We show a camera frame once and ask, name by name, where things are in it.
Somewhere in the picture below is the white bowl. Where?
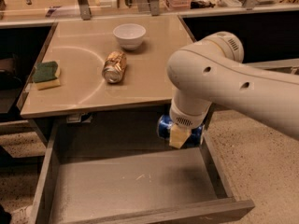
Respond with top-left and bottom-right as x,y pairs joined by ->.
113,23 -> 146,50

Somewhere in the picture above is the blue pepsi can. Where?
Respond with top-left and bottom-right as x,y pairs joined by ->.
157,115 -> 204,148

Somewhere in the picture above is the grey cabinet with beige top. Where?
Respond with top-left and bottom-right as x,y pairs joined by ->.
20,15 -> 195,119

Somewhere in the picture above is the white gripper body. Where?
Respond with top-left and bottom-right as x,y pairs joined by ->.
169,89 -> 211,129

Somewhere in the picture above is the white label tag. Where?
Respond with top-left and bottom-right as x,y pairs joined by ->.
66,113 -> 92,123

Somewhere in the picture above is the gold soda can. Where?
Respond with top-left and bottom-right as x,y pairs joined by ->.
102,50 -> 127,84

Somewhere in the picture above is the green yellow sponge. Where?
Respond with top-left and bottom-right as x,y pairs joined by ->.
32,61 -> 61,90

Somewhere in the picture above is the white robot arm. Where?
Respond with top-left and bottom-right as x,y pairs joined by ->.
167,32 -> 299,140

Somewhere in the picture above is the open grey wooden drawer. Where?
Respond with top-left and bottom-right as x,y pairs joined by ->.
29,105 -> 254,224

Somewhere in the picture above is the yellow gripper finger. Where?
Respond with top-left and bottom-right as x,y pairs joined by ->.
169,124 -> 192,149

